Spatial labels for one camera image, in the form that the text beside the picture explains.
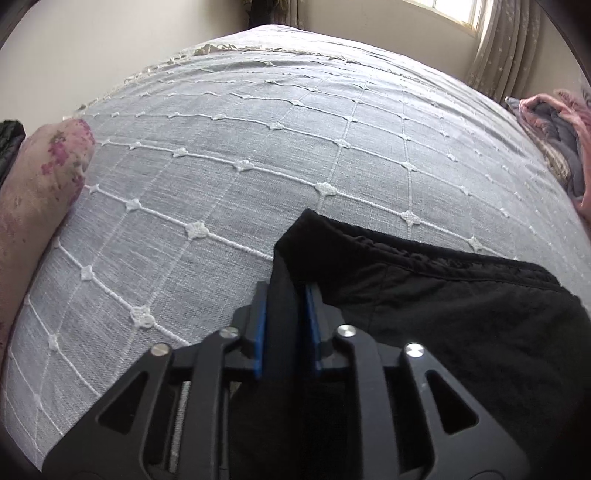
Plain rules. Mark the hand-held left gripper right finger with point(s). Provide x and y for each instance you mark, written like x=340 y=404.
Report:
x=315 y=327

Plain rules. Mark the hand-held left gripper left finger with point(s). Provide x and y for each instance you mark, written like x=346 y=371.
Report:
x=260 y=327

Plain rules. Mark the black quilted coat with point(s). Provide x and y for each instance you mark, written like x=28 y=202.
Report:
x=461 y=332

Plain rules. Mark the folded black padded clothes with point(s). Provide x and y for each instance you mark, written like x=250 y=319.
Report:
x=10 y=147

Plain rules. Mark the bed with grey quilted bedspread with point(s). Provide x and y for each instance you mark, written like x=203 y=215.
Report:
x=231 y=138

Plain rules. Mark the pink floral bolster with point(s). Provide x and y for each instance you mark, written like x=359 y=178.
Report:
x=41 y=184

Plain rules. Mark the folded pink and grey quilt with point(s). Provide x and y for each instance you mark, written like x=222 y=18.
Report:
x=558 y=138

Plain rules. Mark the hanging olive jacket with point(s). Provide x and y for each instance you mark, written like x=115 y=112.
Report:
x=258 y=11

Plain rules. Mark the grey patterned curtain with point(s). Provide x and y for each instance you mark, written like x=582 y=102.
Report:
x=288 y=11
x=503 y=50

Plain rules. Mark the window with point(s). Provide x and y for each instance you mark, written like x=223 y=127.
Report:
x=455 y=11

